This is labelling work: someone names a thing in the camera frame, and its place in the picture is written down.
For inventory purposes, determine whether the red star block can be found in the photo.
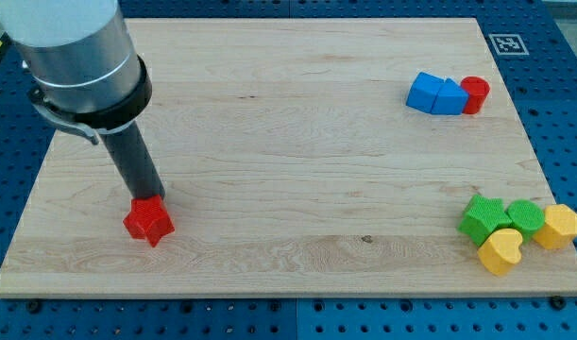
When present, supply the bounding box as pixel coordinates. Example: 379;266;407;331
123;195;176;247

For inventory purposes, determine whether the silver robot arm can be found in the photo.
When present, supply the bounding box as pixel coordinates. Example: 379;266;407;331
0;0;152;144

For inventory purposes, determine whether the wooden board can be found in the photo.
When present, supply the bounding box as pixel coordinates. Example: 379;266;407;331
0;18;577;299

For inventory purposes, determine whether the green star block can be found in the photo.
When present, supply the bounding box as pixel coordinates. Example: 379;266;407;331
457;195;512;247

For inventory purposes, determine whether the blue cube block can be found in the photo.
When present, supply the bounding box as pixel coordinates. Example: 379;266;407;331
406;72;445;113

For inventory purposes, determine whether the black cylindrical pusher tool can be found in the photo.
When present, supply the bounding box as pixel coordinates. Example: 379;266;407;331
97;121;165;199

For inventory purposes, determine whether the blue triangular block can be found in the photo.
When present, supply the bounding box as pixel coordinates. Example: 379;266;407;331
431;78;468;115

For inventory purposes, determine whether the red cylinder block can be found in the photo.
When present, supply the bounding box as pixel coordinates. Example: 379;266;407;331
460;76;490;114

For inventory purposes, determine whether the yellow heart block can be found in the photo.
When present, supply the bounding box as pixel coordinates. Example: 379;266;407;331
477;229;523;277

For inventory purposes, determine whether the green cylinder block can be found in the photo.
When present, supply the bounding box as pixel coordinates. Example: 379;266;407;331
506;199;545;243

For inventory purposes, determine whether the white fiducial marker tag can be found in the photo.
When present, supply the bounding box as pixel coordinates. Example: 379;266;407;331
488;33;529;56

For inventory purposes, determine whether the yellow hexagon block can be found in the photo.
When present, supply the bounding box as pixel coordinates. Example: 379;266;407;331
533;204;577;250

